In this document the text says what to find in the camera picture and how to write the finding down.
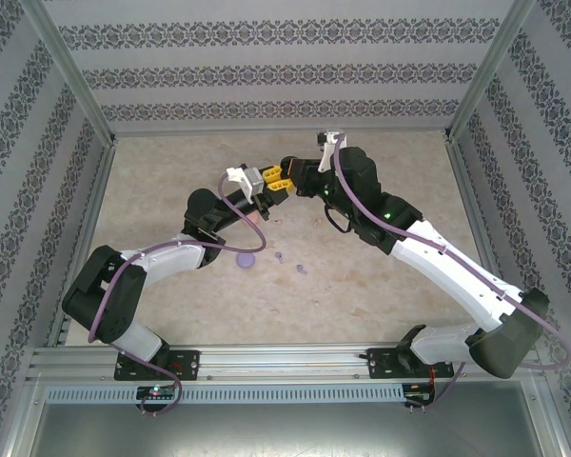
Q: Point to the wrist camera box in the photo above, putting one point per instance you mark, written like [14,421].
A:
[252,183]
[324,159]

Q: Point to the aluminium frame post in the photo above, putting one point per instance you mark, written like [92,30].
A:
[490,66]
[70,66]

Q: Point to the thin aluminium wall rail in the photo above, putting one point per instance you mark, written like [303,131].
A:
[219,131]

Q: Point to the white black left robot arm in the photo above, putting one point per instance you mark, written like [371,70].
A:
[171,259]

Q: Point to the aluminium mounting rail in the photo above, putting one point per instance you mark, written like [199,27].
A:
[285,362]

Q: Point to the small circuit board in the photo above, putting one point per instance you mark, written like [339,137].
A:
[157,391]
[416,396]

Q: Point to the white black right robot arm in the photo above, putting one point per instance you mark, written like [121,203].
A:
[457,276]

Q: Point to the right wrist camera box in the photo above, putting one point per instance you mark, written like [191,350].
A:
[324,159]

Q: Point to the purple earbud charging case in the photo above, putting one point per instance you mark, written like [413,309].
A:
[245,261]

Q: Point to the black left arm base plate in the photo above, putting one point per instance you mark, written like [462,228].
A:
[185,364]

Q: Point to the aluminium side rail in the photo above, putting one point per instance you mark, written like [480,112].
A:
[466,190]
[98,190]

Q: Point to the grey metal panel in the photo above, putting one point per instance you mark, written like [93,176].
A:
[285,428]

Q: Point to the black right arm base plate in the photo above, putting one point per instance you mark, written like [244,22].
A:
[380,364]

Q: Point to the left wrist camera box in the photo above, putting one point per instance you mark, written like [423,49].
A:
[252,183]

